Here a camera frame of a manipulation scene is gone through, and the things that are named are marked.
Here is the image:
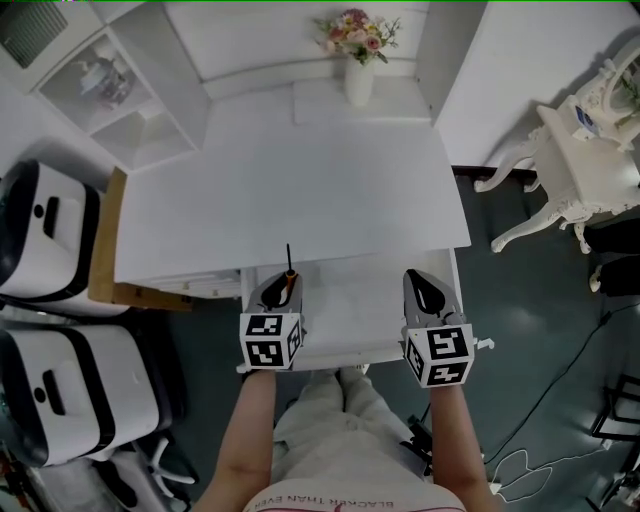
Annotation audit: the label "white black robot body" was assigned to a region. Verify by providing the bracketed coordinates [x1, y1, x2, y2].
[0, 323, 172, 469]
[0, 158, 102, 304]

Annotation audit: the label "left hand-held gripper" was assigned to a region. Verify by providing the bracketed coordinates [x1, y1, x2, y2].
[237, 272, 307, 373]

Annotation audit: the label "white desk with hutch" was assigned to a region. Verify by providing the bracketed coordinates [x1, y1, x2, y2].
[29, 0, 489, 302]

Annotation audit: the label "black floor cable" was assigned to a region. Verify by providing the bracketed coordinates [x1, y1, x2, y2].
[483, 298, 640, 464]

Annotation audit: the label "white dressing table with mirror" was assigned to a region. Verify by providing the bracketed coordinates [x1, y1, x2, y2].
[473, 57, 640, 256]

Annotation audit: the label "grey chair with white base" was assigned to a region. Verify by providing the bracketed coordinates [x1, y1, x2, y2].
[0, 434, 199, 512]

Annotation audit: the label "white flower sprig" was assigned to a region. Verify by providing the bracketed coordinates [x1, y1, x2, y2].
[612, 69, 640, 119]

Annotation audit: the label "orange black screwdriver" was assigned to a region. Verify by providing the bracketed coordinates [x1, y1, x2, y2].
[277, 243, 300, 307]

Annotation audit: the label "small blue white box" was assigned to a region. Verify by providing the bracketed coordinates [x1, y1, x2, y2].
[574, 104, 599, 136]

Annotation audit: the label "person's left forearm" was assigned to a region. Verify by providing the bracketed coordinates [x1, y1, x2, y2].
[192, 369, 277, 512]

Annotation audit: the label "white vase with pink flowers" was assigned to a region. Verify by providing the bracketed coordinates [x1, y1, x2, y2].
[312, 7, 404, 109]

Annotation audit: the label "wide white desk drawer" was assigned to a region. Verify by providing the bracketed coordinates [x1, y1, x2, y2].
[235, 247, 464, 374]

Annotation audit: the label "black metal frame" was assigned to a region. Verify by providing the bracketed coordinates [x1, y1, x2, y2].
[591, 371, 640, 442]

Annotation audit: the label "person's right forearm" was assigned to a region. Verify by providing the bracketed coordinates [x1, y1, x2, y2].
[426, 382, 494, 512]

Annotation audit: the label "white floor cable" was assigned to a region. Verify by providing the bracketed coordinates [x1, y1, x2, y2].
[491, 446, 554, 502]

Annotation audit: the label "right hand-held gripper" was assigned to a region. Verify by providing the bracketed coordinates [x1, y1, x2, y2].
[399, 268, 476, 389]

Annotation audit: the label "black waist device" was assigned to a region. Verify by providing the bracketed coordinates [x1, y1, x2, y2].
[398, 413, 434, 477]

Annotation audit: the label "person's grey trousers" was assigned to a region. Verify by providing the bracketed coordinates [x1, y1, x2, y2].
[272, 367, 417, 484]

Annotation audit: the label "person's white shirt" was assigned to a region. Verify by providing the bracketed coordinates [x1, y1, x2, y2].
[241, 473, 467, 512]

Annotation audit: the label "grey ventilation grille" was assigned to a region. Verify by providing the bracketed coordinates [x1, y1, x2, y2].
[0, 2, 69, 70]

